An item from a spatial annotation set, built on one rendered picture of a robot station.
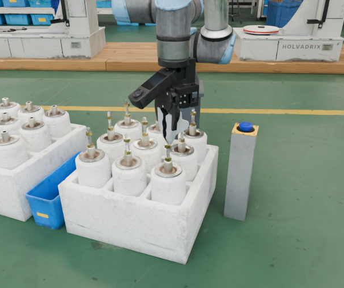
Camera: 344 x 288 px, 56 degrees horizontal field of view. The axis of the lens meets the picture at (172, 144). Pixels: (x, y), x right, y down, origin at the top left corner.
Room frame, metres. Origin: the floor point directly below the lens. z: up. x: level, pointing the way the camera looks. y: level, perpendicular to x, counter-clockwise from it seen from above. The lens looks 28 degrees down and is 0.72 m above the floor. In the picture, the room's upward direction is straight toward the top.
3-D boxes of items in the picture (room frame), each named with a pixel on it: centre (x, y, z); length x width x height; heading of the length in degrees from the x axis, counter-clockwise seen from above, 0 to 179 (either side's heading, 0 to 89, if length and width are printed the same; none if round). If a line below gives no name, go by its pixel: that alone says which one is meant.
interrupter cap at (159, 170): (0.73, 0.01, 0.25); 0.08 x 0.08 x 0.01
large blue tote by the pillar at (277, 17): (5.19, -1.68, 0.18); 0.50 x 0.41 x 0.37; 2
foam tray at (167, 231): (0.88, 0.08, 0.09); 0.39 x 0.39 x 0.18; 71
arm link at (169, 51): (0.74, 0.00, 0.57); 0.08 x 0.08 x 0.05
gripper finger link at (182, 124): (0.72, -0.02, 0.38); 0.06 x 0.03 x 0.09; 123
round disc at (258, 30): (2.93, -0.77, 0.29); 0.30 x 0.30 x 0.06
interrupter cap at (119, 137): (0.92, 0.19, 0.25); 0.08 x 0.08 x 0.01
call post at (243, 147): (0.86, -0.22, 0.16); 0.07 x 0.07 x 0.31; 71
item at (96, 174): (0.81, 0.23, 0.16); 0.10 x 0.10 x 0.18
